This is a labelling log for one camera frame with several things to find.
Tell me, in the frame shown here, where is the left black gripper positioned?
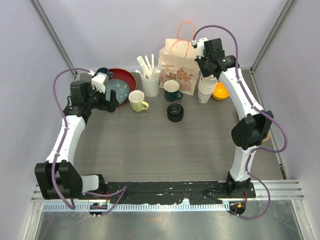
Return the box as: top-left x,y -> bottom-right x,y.
85,82 -> 119,113

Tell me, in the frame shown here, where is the stack of black cup lids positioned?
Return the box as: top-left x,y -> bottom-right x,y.
166,103 -> 184,123

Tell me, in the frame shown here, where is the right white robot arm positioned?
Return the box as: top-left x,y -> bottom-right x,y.
191,37 -> 273,198

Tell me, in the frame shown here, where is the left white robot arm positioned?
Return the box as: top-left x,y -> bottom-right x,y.
34,80 -> 119,200

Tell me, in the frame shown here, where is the printed paper takeout bag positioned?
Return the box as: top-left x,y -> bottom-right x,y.
159,21 -> 200,95

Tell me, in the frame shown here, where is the stack of white paper cups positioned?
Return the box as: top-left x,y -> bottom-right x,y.
197,75 -> 218,104

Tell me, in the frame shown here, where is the blue grey plate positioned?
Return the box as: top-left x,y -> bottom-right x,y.
104,79 -> 130,105

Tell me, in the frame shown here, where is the yellow mug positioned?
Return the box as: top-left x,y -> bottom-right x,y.
128,90 -> 149,113

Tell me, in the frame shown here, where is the orange bowl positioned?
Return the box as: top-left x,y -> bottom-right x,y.
212,82 -> 230,100

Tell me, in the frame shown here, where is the red round tray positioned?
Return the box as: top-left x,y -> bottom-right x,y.
109,68 -> 137,108

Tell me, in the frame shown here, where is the blue mug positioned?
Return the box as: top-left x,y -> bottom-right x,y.
96,67 -> 114,79

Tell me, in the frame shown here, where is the dark green mug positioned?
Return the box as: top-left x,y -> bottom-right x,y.
163,79 -> 184,102

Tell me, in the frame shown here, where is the white straw holder cup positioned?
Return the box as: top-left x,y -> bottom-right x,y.
139,70 -> 160,97

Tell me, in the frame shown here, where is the wrapped white straw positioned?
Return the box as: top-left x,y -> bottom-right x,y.
136,53 -> 164,79

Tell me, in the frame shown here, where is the brown cardboard cup carrier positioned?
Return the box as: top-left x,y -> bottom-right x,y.
262,132 -> 271,143

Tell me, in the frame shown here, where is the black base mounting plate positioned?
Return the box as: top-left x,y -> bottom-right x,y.
93,181 -> 256,205

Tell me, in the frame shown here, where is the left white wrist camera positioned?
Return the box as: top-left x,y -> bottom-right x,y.
91,72 -> 109,94

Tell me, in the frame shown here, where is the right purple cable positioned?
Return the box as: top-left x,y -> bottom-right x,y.
193,25 -> 289,220

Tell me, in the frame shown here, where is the purple cable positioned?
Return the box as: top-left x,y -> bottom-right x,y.
193,25 -> 289,220
51,67 -> 127,216

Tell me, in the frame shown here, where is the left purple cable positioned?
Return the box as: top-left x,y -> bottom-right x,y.
51,67 -> 127,216

